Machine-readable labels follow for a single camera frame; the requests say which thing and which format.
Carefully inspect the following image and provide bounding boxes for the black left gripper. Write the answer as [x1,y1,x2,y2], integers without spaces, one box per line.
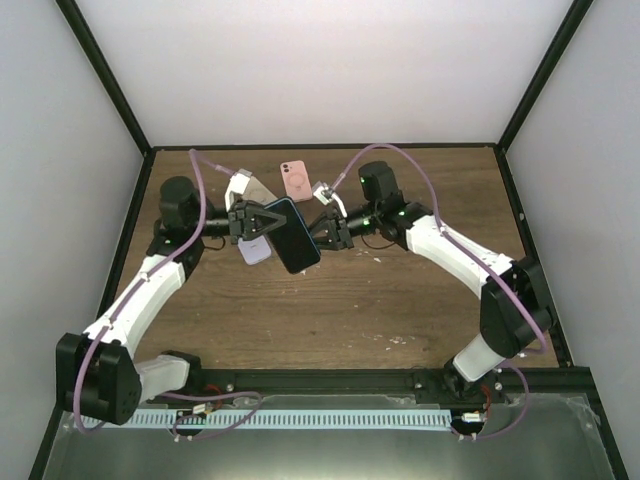
[191,199,288,247]

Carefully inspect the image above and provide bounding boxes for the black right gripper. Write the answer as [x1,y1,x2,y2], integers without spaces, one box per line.
[297,203,380,252]

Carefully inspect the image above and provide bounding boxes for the black phone case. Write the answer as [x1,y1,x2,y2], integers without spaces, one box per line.
[265,197,321,274]

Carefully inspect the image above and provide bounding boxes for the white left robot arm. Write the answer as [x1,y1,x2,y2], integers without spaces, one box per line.
[56,170,276,433]

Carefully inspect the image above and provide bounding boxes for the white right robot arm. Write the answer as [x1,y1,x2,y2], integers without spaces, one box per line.
[311,161,556,403]

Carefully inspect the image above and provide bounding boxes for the cream phone case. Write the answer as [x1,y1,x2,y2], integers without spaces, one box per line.
[242,176,278,205]

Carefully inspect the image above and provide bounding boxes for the lavender phone case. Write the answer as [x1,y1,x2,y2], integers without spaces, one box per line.
[238,236,272,266]

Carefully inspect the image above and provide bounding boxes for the pink phone case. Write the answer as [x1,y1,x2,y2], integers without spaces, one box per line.
[280,160,313,202]

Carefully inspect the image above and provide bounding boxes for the light blue slotted strip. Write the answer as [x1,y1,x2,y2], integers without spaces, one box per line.
[79,409,452,430]

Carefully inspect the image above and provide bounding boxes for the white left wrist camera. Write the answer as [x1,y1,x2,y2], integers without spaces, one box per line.
[224,169,252,211]

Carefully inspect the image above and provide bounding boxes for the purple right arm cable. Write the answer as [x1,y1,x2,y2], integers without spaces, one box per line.
[329,143,550,441]

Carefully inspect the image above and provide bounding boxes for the black frame rail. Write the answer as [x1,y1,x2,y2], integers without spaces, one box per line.
[84,367,595,407]

